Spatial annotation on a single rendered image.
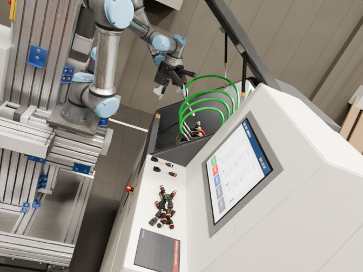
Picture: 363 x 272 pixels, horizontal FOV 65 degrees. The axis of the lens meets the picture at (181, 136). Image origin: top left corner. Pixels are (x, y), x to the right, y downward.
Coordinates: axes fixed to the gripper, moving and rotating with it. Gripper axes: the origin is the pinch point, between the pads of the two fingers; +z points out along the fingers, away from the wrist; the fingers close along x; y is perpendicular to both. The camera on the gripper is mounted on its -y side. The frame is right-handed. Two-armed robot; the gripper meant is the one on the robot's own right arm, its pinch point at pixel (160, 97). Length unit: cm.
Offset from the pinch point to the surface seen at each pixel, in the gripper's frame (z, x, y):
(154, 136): 26.5, -3.7, -5.8
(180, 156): 18.6, 23.0, -20.2
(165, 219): 20, 71, -15
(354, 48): -81, -273, -249
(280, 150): -25, 75, -37
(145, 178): 23, 45, -5
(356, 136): 31, -258, -330
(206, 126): 23, -43, -43
